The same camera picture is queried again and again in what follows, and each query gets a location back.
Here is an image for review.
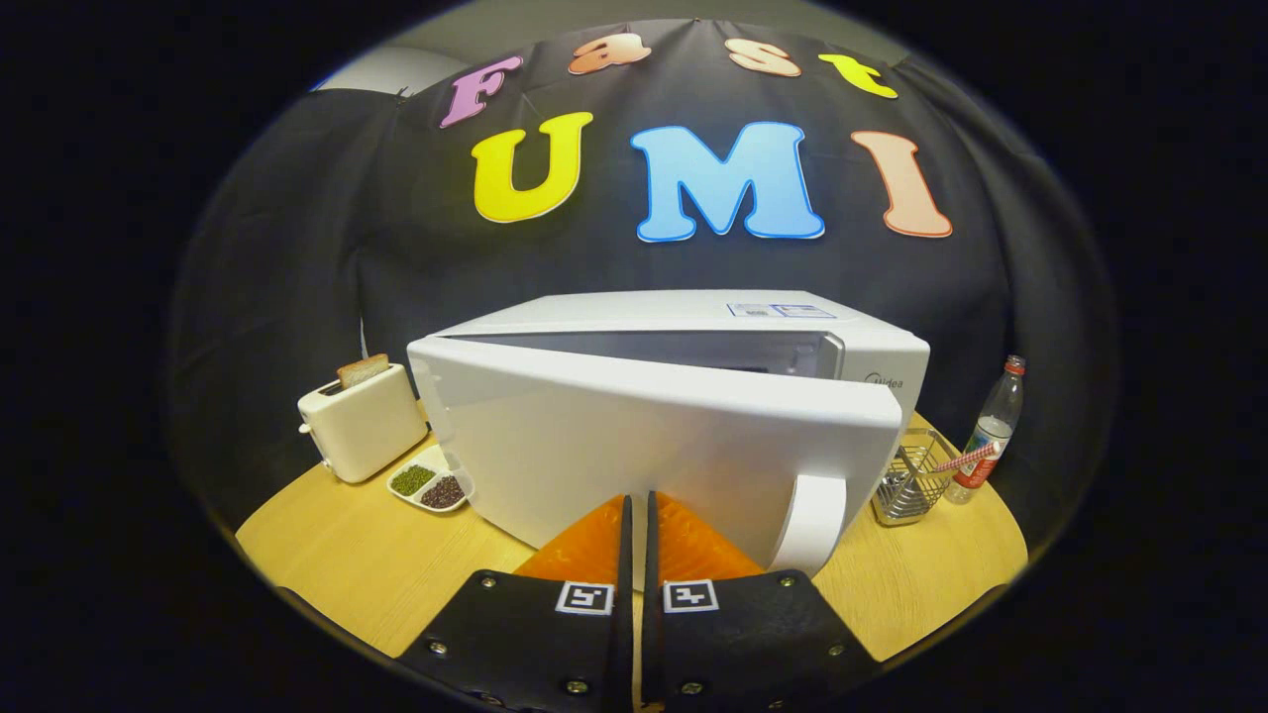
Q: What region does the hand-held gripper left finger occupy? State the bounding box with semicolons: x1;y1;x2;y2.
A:
396;493;635;713

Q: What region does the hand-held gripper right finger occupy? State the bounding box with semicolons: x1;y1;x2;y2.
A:
642;490;883;713

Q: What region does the white toaster oven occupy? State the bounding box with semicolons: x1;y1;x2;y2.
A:
406;289;932;580

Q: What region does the cream toaster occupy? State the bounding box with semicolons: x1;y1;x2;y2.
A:
297;362;429;485

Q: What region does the white divided bean dish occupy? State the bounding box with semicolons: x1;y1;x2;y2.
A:
386;446;475;514

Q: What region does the red striped straw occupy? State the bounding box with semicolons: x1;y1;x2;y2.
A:
934;442;1003;474

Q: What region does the toast slice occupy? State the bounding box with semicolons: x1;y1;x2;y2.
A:
336;354;390;389

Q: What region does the clear red label water bottle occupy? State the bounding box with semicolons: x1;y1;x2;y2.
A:
944;355;1027;506

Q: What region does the metal wire basket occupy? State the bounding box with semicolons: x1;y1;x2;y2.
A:
872;428;960;527

